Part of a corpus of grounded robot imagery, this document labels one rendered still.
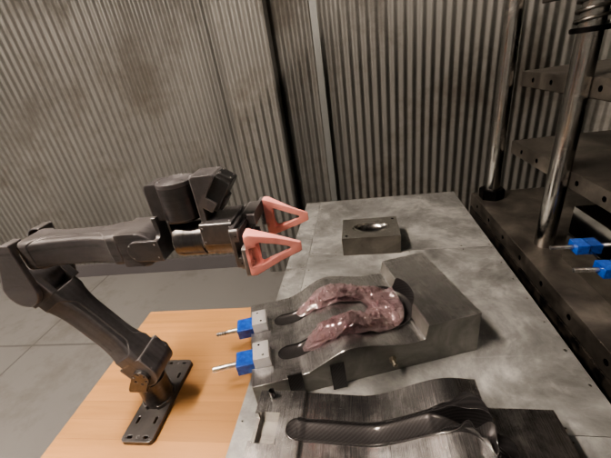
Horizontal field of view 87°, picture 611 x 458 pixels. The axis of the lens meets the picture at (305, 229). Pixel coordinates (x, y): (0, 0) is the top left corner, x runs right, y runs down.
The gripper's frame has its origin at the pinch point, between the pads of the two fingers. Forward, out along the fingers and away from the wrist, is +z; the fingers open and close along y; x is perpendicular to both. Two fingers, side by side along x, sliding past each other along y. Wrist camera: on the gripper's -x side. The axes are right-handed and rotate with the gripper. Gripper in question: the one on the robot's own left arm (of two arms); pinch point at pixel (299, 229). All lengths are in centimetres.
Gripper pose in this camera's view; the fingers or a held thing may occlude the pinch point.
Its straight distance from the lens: 49.3
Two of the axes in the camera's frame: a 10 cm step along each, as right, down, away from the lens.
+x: 1.3, 8.8, 4.5
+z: 9.9, -0.7, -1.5
